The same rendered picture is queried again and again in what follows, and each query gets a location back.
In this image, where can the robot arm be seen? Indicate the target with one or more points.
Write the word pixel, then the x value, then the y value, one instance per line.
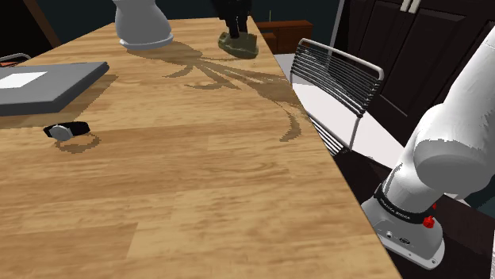
pixel 437 162

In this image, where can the brown wooden cabinet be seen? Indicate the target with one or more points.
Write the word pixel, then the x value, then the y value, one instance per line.
pixel 288 35

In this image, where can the white vase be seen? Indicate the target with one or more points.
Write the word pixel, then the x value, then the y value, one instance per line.
pixel 142 23

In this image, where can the dark panelled wardrobe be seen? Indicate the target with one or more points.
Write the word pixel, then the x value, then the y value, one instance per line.
pixel 410 54

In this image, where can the grey closed laptop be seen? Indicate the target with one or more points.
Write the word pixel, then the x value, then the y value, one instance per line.
pixel 50 85

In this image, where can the dark robot stand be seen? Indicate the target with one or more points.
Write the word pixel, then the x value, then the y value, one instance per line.
pixel 464 231

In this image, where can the grey metal chair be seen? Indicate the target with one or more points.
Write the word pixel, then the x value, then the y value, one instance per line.
pixel 11 59

